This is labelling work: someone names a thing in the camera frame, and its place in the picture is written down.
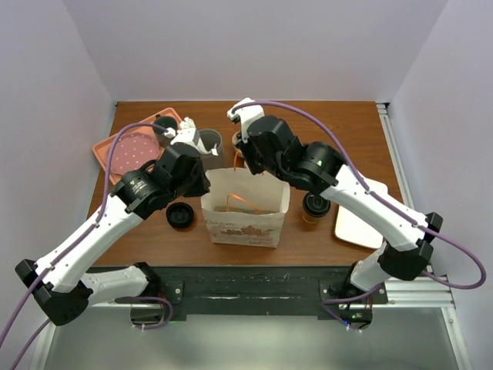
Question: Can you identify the cream paper takeout bag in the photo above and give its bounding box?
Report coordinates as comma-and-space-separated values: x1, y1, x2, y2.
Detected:
200, 167, 290, 248

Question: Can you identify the black plastic cup lid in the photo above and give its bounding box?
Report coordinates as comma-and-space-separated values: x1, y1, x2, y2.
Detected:
302, 193, 331, 217

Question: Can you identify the brown paper coffee cup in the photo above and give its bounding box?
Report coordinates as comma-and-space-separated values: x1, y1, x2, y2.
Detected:
302, 193, 331, 224

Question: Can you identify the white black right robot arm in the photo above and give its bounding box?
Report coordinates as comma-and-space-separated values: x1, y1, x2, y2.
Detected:
233, 113, 443, 303

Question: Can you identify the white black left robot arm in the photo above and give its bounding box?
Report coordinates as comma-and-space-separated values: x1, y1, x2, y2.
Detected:
15, 143, 210, 326

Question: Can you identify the cardboard two-cup carrier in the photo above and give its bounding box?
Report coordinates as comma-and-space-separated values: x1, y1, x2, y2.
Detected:
231, 131, 243, 159

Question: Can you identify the white plastic stirrer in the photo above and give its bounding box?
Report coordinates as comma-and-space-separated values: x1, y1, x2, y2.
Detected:
209, 144, 219, 156

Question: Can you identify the grey cylindrical utensil holder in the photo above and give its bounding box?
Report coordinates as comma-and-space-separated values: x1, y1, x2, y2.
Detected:
199, 129, 224, 170

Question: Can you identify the dark green mug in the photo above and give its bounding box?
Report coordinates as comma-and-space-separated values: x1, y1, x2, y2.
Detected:
153, 115, 178, 148

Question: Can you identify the pink polka dot plate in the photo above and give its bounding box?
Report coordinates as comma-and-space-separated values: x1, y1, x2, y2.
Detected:
110, 132, 160, 176

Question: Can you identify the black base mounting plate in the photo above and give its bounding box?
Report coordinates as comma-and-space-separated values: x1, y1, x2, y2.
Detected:
76, 265, 432, 327

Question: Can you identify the white rectangular plate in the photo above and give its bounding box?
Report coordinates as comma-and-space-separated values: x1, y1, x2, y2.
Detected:
334, 177, 389, 250

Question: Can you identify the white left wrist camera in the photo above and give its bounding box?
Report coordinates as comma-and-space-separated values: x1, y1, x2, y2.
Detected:
170, 128, 202, 154

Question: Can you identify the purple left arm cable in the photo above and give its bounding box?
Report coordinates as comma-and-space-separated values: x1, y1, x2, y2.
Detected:
0, 122, 176, 370

